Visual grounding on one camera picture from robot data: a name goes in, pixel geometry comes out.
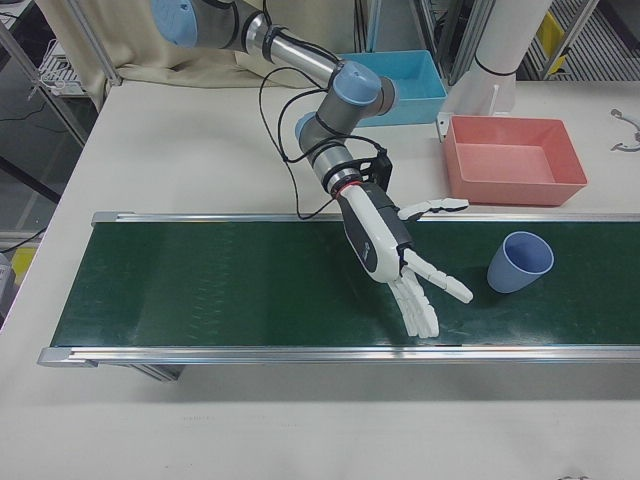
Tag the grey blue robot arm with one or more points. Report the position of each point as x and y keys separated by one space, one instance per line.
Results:
x=350 y=95

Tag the ribbed metal floor grate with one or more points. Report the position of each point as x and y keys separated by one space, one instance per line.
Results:
x=600 y=45

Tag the beige fabric curtain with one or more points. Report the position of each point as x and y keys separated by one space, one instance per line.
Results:
x=150 y=55

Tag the yellow black striped post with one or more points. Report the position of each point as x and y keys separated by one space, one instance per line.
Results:
x=550 y=35

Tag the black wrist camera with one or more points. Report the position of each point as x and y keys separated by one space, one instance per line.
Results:
x=384 y=170

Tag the green conveyor belt aluminium frame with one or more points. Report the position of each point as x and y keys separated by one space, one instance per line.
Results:
x=225 y=285

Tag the pink plastic box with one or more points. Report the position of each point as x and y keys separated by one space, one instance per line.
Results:
x=505 y=160

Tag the light blue plastic cup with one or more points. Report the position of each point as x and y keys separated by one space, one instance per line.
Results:
x=510 y=277

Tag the blue plastic box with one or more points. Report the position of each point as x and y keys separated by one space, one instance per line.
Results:
x=420 y=95

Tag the aluminium profile frame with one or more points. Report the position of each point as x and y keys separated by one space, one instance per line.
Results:
x=455 y=50

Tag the aluminium frame post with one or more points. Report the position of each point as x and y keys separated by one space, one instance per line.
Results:
x=100 y=50

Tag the robot hand grey white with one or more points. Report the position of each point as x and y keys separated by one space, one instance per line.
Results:
x=375 y=235

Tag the white cylindrical post with bracket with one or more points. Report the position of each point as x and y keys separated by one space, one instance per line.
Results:
x=500 y=40

